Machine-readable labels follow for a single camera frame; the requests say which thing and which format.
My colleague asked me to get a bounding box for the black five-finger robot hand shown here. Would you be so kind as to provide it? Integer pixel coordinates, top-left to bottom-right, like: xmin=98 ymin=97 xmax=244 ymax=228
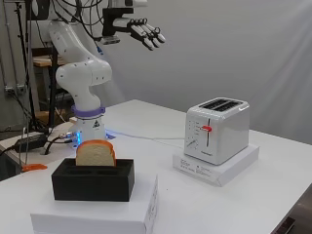
xmin=101 ymin=7 xmax=167 ymax=52

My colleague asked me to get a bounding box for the wooden shelf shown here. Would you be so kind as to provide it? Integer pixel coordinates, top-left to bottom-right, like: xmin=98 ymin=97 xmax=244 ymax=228
xmin=31 ymin=46 xmax=67 ymax=129

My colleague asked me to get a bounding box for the black tripod stand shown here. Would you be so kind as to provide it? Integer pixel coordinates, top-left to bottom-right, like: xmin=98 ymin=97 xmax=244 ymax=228
xmin=12 ymin=0 xmax=45 ymax=132

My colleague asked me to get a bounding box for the toast bread slice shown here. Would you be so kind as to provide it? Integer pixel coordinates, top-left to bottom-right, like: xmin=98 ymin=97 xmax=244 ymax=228
xmin=75 ymin=139 xmax=117 ymax=168

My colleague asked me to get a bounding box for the black power adapter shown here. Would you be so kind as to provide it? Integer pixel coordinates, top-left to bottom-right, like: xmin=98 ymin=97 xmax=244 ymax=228
xmin=14 ymin=132 xmax=49 ymax=152

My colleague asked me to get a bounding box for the white flat box with print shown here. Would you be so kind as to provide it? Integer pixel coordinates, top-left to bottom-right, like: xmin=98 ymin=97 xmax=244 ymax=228
xmin=172 ymin=142 xmax=260 ymax=188

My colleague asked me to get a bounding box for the black block with slots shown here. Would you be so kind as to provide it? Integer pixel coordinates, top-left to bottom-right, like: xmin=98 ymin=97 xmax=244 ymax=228
xmin=51 ymin=157 xmax=136 ymax=203

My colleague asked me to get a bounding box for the orange clip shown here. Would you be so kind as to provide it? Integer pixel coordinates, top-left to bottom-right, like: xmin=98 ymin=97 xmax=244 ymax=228
xmin=20 ymin=163 xmax=49 ymax=173

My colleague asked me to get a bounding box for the large white flat box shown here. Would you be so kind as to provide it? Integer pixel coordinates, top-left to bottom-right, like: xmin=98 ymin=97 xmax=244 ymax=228
xmin=29 ymin=173 xmax=160 ymax=234

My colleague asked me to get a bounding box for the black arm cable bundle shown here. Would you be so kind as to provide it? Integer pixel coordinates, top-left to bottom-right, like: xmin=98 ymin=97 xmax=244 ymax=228
xmin=51 ymin=0 xmax=105 ymax=43

